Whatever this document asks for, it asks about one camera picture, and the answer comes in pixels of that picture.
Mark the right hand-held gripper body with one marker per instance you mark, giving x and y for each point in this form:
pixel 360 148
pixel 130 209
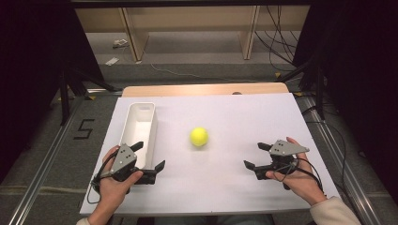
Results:
pixel 283 148

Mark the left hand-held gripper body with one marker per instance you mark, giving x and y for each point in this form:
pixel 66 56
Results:
pixel 124 157

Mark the white oblong plastic container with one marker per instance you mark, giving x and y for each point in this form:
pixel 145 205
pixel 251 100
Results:
pixel 137 131

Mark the yellow tennis ball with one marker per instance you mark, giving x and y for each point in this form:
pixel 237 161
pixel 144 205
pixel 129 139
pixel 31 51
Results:
pixel 199 137

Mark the person's left hand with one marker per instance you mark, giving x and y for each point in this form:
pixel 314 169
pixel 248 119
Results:
pixel 112 190

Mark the person's right hand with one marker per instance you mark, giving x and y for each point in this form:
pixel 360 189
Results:
pixel 305 184

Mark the white foam board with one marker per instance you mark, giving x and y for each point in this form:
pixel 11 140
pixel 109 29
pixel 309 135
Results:
pixel 225 181

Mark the black metal stand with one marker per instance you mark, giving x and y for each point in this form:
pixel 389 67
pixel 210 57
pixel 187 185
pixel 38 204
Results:
pixel 64 100
pixel 319 93

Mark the person's legs in jeans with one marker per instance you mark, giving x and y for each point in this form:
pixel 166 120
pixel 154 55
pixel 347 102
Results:
pixel 212 220

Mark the white power strip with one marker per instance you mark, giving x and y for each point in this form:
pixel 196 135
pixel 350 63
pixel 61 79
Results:
pixel 120 43

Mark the light wooden shelf unit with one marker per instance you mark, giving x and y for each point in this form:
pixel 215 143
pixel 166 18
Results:
pixel 187 17

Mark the aluminium floor rail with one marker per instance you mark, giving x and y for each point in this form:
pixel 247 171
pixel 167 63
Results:
pixel 344 168
pixel 40 175

